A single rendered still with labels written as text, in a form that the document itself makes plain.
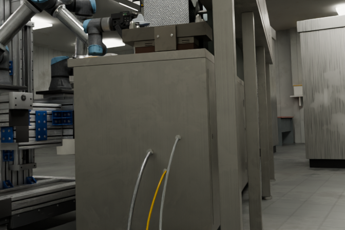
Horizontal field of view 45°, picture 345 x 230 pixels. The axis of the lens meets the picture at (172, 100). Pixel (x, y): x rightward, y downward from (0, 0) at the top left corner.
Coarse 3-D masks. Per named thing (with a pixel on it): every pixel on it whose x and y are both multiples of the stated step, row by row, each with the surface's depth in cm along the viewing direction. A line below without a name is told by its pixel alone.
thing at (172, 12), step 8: (168, 0) 211; (176, 0) 210; (184, 0) 209; (144, 8) 215; (152, 8) 213; (160, 8) 212; (168, 8) 211; (176, 8) 210; (184, 8) 209; (144, 16) 214; (152, 16) 213; (160, 16) 212; (168, 16) 211; (176, 16) 210; (184, 16) 209; (152, 24) 213; (160, 24) 212; (168, 24) 211
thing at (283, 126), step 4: (280, 120) 938; (284, 120) 987; (288, 120) 1021; (292, 120) 1046; (280, 124) 938; (284, 124) 985; (288, 124) 1019; (292, 124) 1045; (280, 128) 938; (284, 128) 983; (288, 128) 1016; (292, 128) 1045; (280, 132) 938; (284, 132) 1053; (288, 132) 1049; (292, 132) 1044; (280, 136) 937; (284, 136) 1053; (288, 136) 1049; (292, 136) 1044; (280, 140) 937; (284, 140) 1052; (288, 140) 1048; (292, 140) 1044; (280, 144) 937
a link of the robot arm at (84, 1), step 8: (80, 0) 264; (88, 0) 267; (80, 8) 266; (88, 8) 268; (80, 16) 268; (88, 16) 269; (80, 40) 274; (80, 48) 276; (72, 56) 280; (80, 56) 277; (88, 56) 280; (72, 72) 277
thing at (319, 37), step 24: (312, 24) 501; (336, 24) 488; (312, 48) 502; (336, 48) 490; (312, 72) 502; (336, 72) 489; (312, 96) 501; (336, 96) 488; (312, 120) 500; (336, 120) 487; (312, 144) 499; (336, 144) 486
